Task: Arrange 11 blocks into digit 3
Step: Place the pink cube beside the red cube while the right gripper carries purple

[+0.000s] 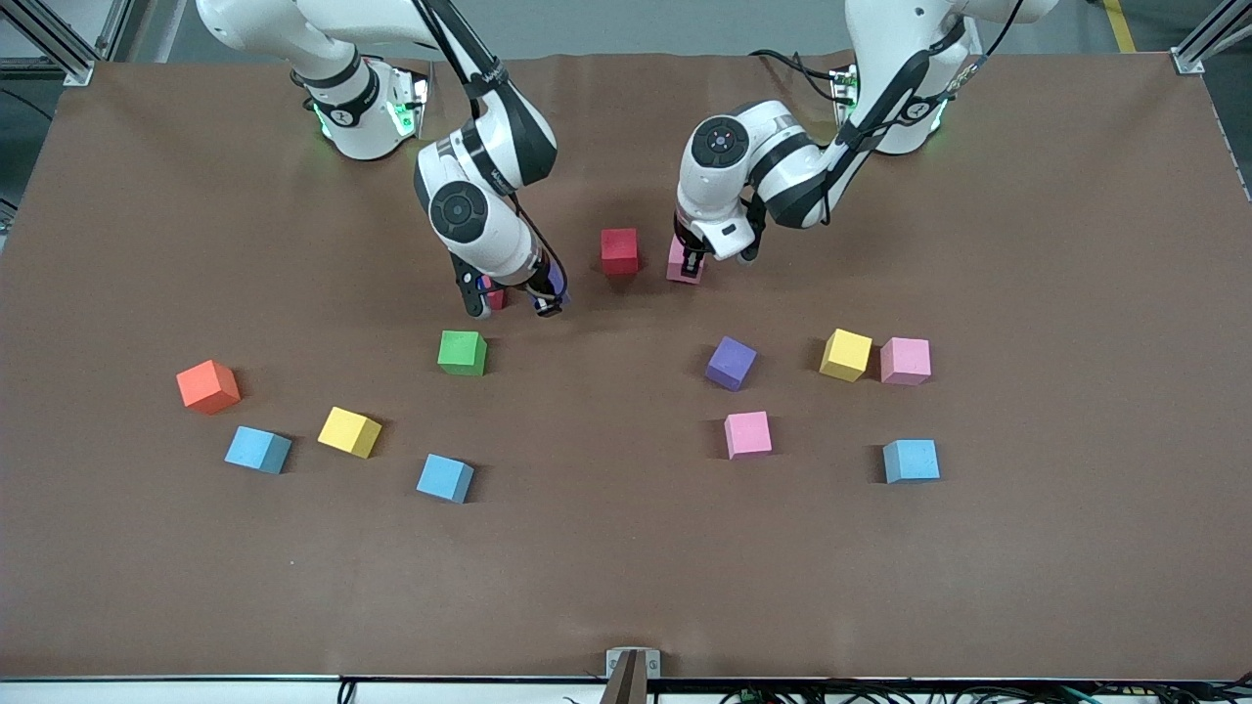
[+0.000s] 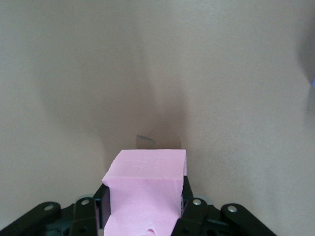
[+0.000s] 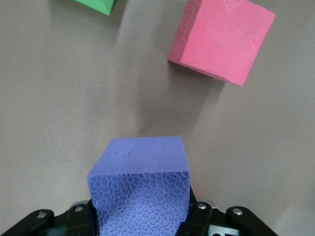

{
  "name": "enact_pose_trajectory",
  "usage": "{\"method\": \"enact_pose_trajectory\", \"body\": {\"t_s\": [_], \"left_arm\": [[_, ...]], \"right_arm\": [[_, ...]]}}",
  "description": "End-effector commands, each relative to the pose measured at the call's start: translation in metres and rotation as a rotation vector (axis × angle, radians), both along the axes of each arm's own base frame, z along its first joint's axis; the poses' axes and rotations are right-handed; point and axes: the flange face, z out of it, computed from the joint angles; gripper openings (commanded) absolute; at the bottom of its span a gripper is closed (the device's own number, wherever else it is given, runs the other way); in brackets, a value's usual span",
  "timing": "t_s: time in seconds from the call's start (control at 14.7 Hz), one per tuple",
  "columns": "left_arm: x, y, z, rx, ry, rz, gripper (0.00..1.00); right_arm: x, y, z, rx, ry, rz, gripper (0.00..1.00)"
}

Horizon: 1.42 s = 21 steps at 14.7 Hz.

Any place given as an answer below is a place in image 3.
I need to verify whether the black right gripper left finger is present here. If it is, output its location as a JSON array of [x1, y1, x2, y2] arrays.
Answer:
[[0, 201, 98, 236]]

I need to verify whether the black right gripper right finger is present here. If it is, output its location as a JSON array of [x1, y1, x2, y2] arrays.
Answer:
[[176, 187, 280, 236]]

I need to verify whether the purple foam cube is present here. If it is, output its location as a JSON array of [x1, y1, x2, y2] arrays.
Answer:
[[87, 135, 192, 236]]

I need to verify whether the green foam cube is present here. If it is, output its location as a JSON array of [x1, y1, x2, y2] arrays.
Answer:
[[55, 0, 116, 17]]

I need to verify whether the brown table mat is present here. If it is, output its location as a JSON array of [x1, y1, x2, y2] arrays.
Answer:
[[0, 0, 315, 236]]

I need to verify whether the red foam cube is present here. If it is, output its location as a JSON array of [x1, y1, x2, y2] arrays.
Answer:
[[167, 0, 277, 86]]

